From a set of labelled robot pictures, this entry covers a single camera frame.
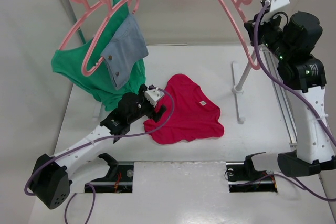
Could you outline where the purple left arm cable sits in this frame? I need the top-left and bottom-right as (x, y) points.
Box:
(25, 84), (176, 223)

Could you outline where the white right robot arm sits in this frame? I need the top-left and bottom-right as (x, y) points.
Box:
(244, 12), (335, 177)

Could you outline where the green garment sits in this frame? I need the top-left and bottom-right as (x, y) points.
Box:
(51, 3), (146, 111)

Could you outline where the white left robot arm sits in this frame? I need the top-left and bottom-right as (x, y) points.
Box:
(25, 84), (170, 210)

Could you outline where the blue denim garment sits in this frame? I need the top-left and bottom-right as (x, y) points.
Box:
(101, 14), (149, 90)

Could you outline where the red t shirt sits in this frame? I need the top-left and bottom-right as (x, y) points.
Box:
(143, 73), (224, 145)

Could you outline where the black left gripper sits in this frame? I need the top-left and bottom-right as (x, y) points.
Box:
(128, 86), (165, 124)

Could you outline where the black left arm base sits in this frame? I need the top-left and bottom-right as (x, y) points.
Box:
(84, 153), (134, 194)

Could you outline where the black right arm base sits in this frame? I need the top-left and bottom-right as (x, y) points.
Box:
(224, 153), (278, 193)

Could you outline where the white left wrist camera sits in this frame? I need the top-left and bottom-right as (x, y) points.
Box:
(144, 86), (164, 108)

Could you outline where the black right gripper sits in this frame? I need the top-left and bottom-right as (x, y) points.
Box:
(245, 7), (292, 62)

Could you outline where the pink hanger with garments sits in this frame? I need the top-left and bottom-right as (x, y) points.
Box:
(80, 0), (141, 77)

